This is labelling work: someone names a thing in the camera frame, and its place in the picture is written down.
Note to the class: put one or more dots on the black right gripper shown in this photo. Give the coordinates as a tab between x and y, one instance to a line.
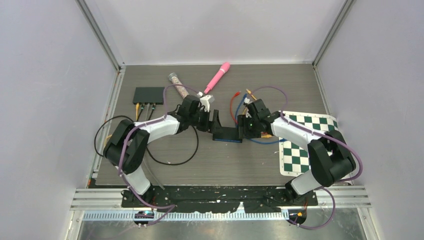
242	120

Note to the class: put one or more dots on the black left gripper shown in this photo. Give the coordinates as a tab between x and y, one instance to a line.
206	127

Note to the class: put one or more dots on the small black TP-Link switch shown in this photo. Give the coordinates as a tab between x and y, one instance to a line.
226	134

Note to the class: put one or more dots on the dark grey network switch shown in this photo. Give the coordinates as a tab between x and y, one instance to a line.
148	95

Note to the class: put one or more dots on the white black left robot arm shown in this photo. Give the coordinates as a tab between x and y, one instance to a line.
127	146

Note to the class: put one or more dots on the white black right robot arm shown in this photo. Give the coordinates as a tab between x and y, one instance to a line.
329	157

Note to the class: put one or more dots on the pink marker pen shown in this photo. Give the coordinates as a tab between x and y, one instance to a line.
222	70

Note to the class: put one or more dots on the green white checkerboard mat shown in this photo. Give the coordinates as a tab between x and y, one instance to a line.
294	160

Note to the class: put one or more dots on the glitter tube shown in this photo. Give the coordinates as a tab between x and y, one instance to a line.
173	78

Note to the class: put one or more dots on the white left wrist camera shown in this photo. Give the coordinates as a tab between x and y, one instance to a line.
206	100

